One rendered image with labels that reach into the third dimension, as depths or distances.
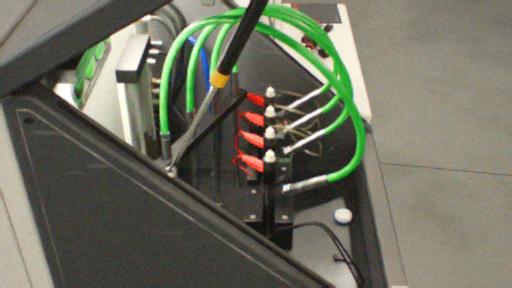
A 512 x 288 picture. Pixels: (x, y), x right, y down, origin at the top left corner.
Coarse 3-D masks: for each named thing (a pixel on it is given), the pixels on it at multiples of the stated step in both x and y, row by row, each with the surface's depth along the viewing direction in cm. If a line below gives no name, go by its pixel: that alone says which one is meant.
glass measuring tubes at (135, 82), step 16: (128, 48) 114; (144, 48) 114; (128, 64) 109; (144, 64) 114; (128, 80) 109; (144, 80) 118; (128, 96) 113; (144, 96) 120; (128, 112) 114; (144, 112) 119; (128, 128) 115; (144, 128) 121; (144, 144) 119
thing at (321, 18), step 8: (296, 8) 204; (304, 8) 204; (312, 8) 204; (320, 8) 204; (328, 8) 204; (336, 8) 204; (312, 16) 199; (320, 16) 199; (328, 16) 199; (336, 16) 199
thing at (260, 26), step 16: (224, 16) 94; (240, 16) 94; (192, 32) 98; (272, 32) 92; (176, 48) 101; (304, 48) 92; (320, 64) 92; (336, 80) 92; (160, 96) 109; (160, 112) 111; (352, 112) 94; (352, 160) 99; (336, 176) 102
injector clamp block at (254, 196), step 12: (288, 144) 142; (288, 168) 135; (288, 180) 131; (252, 192) 128; (276, 192) 128; (252, 204) 125; (276, 204) 125; (288, 204) 125; (252, 216) 122; (276, 216) 122; (288, 216) 122; (252, 228) 122; (276, 228) 122; (276, 240) 124; (288, 240) 124
